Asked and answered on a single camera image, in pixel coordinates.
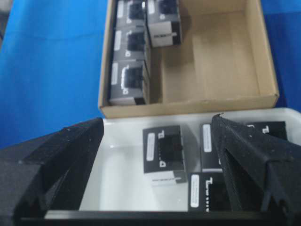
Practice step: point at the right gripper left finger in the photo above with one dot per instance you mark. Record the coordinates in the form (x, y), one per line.
(48, 173)

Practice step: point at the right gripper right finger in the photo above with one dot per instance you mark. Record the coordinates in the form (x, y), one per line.
(257, 167)

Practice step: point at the black box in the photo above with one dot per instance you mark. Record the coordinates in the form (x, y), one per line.
(131, 43)
(131, 13)
(163, 155)
(164, 23)
(129, 83)

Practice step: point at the tray box back left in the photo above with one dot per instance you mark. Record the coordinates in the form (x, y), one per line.
(273, 128)

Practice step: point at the tray box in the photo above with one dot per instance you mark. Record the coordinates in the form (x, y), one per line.
(273, 128)
(207, 192)
(209, 159)

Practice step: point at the tray box front left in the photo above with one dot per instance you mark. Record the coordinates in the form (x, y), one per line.
(209, 159)

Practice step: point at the tray box front right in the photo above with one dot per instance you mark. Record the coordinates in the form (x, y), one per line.
(207, 192)

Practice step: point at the brown cardboard box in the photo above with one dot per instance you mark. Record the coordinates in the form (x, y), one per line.
(223, 64)

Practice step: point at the white plastic tray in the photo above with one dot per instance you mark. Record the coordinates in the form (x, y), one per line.
(117, 181)

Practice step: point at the blue table cloth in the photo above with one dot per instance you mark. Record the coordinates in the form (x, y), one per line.
(51, 58)

